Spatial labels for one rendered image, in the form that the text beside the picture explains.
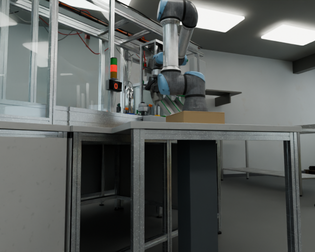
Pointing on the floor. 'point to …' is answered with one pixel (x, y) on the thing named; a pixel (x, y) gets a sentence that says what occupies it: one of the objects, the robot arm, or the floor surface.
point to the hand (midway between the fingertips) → (154, 103)
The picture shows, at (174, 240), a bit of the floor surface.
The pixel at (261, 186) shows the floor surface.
